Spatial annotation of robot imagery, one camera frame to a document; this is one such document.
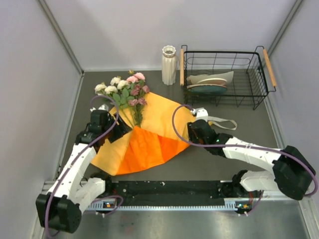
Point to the teal round plate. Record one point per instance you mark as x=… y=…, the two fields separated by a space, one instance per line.
x=208 y=89

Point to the dusty mauve rose stem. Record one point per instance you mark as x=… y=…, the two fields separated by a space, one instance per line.
x=137 y=101

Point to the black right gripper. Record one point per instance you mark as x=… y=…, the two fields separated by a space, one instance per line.
x=192 y=135

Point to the white rose stem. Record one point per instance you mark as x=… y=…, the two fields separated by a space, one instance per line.
x=104 y=89
x=127 y=94

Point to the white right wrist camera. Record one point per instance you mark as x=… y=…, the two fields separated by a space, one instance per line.
x=200 y=114

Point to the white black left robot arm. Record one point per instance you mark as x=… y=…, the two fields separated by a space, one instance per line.
x=62 y=206

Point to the orange wrapping paper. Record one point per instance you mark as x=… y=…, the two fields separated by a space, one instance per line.
x=154 y=143

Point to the white printed ribbon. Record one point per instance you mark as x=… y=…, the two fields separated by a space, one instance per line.
x=223 y=123

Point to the beige round plate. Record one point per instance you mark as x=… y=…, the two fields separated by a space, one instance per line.
x=211 y=81

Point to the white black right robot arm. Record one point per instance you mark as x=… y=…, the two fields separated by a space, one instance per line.
x=285 y=170

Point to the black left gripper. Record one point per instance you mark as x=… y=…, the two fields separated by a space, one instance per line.
x=121 y=129

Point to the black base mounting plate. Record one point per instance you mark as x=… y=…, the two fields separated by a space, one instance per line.
x=215 y=189

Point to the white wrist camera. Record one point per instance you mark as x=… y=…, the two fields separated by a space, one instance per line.
x=200 y=114
x=103 y=107

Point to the aluminium frame rail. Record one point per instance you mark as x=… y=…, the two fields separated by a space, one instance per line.
x=275 y=196

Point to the pink rose stem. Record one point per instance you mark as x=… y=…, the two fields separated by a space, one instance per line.
x=137 y=83

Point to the white ribbed ceramic vase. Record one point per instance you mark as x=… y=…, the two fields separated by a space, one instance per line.
x=169 y=65

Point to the black wire dish basket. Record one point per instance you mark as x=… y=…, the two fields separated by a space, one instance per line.
x=240 y=78

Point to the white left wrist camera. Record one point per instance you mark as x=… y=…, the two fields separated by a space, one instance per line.
x=103 y=107

